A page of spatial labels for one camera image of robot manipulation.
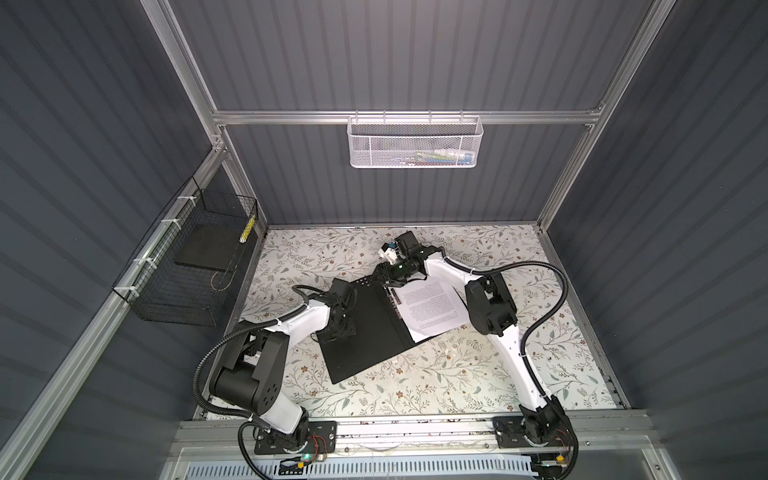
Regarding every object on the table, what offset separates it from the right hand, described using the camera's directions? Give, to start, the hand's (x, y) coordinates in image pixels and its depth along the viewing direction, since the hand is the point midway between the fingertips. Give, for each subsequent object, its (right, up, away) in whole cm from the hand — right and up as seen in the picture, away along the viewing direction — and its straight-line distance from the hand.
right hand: (377, 284), depth 100 cm
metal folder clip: (+6, -4, -2) cm, 8 cm away
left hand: (-9, -16, -9) cm, 20 cm away
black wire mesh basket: (-45, +6, -28) cm, 53 cm away
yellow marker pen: (-35, +17, -19) cm, 43 cm away
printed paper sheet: (+17, -7, -4) cm, 19 cm away
